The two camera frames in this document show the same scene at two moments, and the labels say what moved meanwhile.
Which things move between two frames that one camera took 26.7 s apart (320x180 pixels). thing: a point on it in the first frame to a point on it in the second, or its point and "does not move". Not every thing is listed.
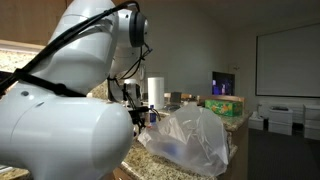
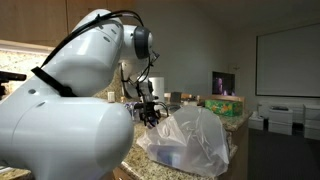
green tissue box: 224,108 does not move
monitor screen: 223,84 does not move
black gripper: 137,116 to 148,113
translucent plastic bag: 192,142 does not move
